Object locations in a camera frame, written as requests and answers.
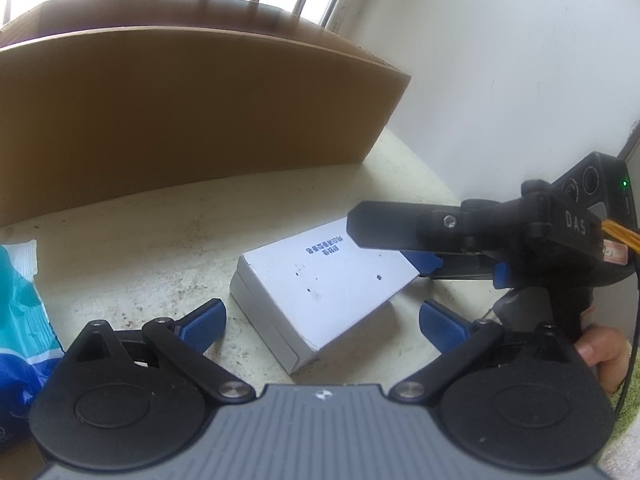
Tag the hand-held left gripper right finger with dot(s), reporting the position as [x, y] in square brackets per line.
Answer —
[440, 327]

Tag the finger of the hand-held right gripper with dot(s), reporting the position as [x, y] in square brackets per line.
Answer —
[425, 262]
[400, 222]

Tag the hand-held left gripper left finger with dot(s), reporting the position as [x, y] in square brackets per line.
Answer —
[202, 325]

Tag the white rectangular box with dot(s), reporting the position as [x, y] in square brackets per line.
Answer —
[325, 290]

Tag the brown cardboard box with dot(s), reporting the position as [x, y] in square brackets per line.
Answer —
[175, 110]

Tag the green fuzzy sleeved right forearm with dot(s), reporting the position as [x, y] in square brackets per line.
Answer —
[631, 420]

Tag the person's right hand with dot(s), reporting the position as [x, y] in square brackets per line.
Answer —
[605, 355]

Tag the yellow rubber band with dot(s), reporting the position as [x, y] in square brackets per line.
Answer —
[620, 232]

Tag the blue wet wipes pack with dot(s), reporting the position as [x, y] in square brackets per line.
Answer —
[25, 320]

